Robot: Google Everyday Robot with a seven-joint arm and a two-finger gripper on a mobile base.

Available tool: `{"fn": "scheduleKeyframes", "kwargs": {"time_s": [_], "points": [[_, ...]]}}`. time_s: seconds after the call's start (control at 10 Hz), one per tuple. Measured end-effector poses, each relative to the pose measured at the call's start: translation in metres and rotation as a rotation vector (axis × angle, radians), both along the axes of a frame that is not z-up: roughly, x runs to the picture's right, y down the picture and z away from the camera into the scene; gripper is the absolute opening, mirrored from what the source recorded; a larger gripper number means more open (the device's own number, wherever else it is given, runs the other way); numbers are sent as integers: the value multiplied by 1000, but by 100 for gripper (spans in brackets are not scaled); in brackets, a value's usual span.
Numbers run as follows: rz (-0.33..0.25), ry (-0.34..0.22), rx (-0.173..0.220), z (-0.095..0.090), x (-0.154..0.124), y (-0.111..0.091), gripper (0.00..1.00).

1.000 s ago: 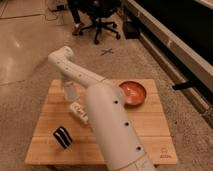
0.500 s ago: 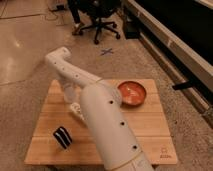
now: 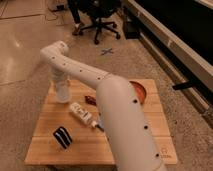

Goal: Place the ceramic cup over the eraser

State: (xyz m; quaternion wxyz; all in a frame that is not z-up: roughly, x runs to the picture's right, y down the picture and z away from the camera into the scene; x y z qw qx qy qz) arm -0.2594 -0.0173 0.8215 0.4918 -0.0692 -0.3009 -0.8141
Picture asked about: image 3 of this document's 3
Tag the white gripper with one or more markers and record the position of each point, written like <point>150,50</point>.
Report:
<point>59,78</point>

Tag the white ceramic cup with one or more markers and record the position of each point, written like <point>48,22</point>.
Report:
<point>62,93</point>

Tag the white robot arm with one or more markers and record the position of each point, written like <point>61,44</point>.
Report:
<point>126,128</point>

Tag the black striped eraser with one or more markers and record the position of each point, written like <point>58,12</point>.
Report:
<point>63,137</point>

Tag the white plastic bottle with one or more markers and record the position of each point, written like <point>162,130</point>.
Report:
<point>82,114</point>

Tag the wooden table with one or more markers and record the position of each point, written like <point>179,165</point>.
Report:
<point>90,146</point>

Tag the person's leg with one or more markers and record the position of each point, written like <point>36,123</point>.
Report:
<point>78,24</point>

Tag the black office chair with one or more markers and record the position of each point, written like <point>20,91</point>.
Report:
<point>96,11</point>

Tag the orange bowl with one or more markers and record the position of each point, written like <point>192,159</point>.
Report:
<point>140,91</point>

